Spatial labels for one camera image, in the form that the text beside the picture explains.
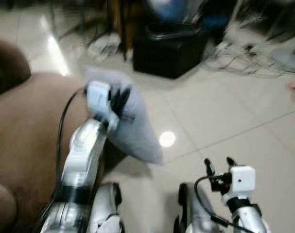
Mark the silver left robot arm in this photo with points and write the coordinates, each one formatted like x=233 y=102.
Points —
x=81 y=160

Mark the brown fabric sofa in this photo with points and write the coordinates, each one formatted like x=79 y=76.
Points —
x=26 y=126

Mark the black box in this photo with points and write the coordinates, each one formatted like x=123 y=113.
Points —
x=169 y=51

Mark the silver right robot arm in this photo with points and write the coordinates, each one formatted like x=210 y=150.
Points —
x=247 y=216

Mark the white power strip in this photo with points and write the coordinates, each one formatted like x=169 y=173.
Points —
x=104 y=46

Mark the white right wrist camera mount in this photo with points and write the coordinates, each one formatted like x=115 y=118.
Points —
x=242 y=180

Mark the white round fan base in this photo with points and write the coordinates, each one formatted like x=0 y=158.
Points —
x=288 y=60

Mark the small blue object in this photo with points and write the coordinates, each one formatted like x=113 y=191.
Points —
x=216 y=23

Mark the silver right robot leg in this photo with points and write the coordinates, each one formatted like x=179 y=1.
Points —
x=193 y=213

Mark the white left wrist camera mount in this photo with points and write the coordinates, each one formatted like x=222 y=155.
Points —
x=97 y=97

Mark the silver left robot leg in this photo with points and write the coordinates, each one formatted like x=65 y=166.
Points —
x=106 y=208

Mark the blue round globe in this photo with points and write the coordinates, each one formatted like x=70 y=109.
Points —
x=174 y=9

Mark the brown wooden furniture leg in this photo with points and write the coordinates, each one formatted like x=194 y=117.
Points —
x=125 y=24

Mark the grey pillow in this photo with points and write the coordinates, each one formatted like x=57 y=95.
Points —
x=137 y=131

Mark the silver robot leg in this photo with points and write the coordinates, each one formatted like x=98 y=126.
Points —
x=106 y=208
x=193 y=213

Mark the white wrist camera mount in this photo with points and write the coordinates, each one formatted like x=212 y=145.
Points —
x=242 y=180
x=97 y=97

